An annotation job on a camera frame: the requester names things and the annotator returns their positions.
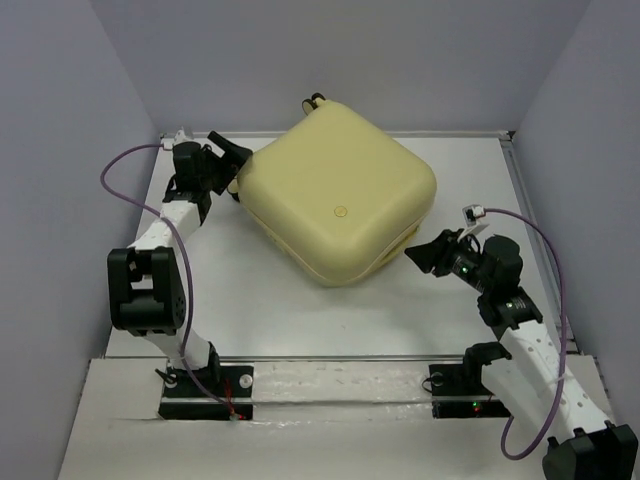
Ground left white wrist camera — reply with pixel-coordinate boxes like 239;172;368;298
171;128;195;148

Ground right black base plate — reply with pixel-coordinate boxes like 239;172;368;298
422;342;510;420

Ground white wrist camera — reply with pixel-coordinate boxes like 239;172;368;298
458;204;488;242
171;128;195;148

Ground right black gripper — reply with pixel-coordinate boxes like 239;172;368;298
403;228;493;294

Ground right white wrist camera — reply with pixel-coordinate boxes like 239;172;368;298
458;204;488;242

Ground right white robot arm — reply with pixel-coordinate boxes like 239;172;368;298
405;230;639;479

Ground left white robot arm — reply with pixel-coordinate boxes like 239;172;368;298
107;131;252;395

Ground yellow suitcase with black lining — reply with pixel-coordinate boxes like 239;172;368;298
235;93;437;287

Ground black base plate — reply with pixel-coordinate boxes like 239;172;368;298
155;363;254;421
422;342;510;420

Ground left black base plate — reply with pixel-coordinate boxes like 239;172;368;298
155;363;254;421

